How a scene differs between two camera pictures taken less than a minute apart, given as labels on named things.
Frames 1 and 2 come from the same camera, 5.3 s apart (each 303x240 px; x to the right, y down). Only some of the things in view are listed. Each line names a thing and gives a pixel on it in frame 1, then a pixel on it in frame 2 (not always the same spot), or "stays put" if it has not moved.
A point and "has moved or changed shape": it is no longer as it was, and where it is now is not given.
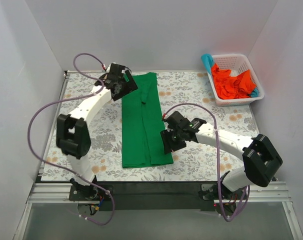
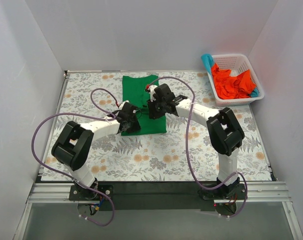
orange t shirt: x=228 y=87 stays put
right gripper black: x=168 y=141 -> x=153 y=110
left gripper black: x=129 y=82 -> x=132 y=124
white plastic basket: x=237 y=63 stays put
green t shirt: x=142 y=122 has moved or changed shape
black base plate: x=149 y=196 stays put
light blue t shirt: x=208 y=60 stays put
